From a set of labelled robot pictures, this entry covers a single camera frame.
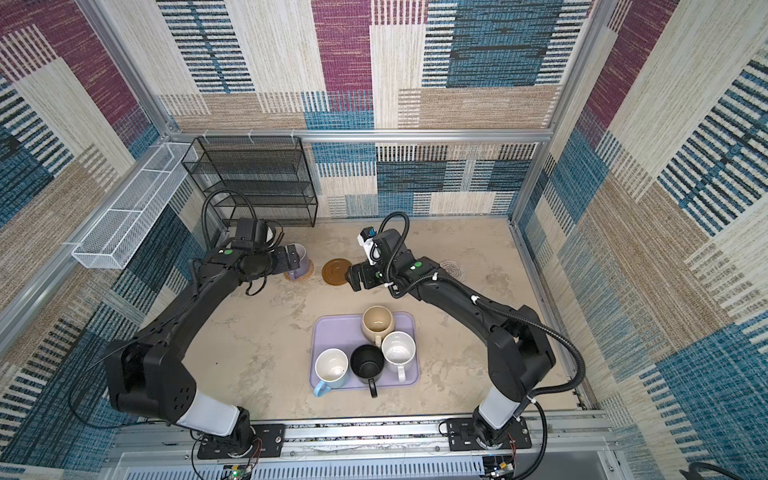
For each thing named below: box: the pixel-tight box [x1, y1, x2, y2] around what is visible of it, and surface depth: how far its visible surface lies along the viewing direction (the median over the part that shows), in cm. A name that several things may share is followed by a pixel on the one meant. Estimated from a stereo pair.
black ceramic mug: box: [350, 344, 385, 398], surface depth 79 cm
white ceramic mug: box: [381, 331, 416, 383], surface depth 81 cm
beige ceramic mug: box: [362, 305, 394, 348], surface depth 88 cm
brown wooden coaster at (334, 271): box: [322, 258, 352, 286], surface depth 107 cm
